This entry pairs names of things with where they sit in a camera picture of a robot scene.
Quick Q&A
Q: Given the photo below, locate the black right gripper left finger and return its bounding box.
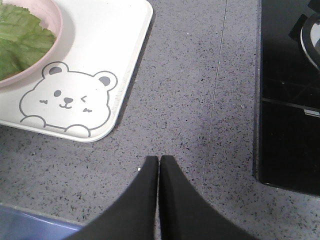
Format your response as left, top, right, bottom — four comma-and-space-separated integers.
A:
67, 156, 159, 240

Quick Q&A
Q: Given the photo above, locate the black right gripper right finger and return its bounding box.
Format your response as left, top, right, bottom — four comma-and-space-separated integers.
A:
158, 155, 254, 240

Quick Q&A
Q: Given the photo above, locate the cream bear print tray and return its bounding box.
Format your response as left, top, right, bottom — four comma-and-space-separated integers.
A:
0, 0, 153, 143

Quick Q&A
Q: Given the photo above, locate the green lettuce leaf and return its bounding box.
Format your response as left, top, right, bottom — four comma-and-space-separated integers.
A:
0, 4, 56, 81

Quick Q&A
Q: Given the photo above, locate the pink round plate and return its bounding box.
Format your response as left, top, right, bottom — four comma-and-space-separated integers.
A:
0, 0, 63, 87

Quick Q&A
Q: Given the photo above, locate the blue grey cabinet front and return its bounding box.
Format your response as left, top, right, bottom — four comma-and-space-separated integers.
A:
0, 205, 82, 240

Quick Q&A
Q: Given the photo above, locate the black glass gas cooktop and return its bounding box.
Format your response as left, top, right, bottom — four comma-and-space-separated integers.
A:
253, 0, 320, 196

